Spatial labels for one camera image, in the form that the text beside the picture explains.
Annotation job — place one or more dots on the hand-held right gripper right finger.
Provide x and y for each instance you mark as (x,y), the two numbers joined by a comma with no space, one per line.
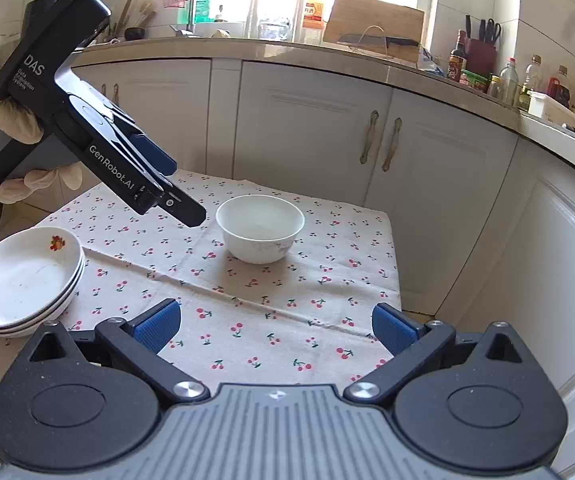
(395,327)

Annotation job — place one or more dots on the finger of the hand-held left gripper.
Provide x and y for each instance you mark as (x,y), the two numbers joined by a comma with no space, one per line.
(187,212)
(160,157)

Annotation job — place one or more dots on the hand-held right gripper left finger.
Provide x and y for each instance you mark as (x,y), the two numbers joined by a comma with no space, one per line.
(160,325)

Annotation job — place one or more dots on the white bowl pink flower print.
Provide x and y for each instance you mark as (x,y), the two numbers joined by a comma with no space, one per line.
(260,220)

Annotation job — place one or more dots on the white fruit-print plate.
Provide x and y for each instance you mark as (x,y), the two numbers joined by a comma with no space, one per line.
(22,333)
(17,280)
(27,327)

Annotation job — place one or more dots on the person's left hand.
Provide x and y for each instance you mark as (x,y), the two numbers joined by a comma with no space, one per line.
(12,120)

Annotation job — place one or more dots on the white cabinet door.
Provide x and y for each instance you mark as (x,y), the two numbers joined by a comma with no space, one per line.
(307,125)
(177,110)
(89,80)
(542,260)
(447,200)

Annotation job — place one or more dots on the dark utensil pot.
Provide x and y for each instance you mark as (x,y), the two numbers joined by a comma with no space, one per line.
(135,34)

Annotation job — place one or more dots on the cherry-print tablecloth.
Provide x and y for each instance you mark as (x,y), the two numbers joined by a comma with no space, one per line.
(267,300)

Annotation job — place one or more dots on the silver faucet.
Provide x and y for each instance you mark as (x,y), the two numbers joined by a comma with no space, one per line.
(191,10)

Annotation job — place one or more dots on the beige kitchen countertop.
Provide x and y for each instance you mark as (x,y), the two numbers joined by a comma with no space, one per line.
(287,50)

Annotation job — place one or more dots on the orange-label oil bottle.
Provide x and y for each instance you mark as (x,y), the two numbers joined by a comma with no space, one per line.
(312,12)

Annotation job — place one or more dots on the green packet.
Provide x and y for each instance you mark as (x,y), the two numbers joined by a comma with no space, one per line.
(475,81)

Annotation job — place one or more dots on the wooden cutting board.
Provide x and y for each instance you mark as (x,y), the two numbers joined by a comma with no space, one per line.
(377,12)

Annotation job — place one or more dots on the blue white plastic bag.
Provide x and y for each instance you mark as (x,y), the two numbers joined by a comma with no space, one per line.
(430,62)

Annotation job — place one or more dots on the clear plastic bottle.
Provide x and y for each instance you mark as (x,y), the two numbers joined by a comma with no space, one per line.
(508,85)

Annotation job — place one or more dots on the white plastic tray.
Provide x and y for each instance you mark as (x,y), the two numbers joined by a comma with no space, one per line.
(562,115)

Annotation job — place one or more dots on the dark soy sauce bottle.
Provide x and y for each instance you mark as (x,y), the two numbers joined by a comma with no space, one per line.
(457,60)

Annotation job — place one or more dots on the yellow oil bottle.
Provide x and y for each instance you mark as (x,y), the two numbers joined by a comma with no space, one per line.
(531,85)

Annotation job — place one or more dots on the dark red knife block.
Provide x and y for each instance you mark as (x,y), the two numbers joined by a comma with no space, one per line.
(480,55)

